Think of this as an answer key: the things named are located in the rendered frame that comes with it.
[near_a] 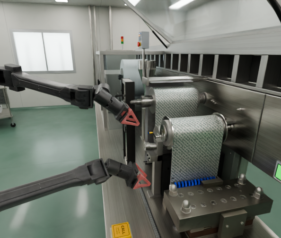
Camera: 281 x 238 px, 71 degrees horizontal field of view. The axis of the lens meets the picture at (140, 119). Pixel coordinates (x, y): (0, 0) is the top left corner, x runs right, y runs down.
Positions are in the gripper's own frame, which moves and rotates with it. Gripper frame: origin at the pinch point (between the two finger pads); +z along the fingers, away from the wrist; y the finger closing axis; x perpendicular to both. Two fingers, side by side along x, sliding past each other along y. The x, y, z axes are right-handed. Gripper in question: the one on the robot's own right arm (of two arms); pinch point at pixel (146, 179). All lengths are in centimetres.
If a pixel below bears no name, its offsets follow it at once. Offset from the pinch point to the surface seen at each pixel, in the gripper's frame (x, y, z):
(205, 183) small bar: 11.3, 6.8, 21.7
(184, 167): 12.3, 1.0, 12.7
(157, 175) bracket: 0.3, -7.2, 8.5
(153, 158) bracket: 7.8, -6.5, 1.5
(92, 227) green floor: -106, -81, 29
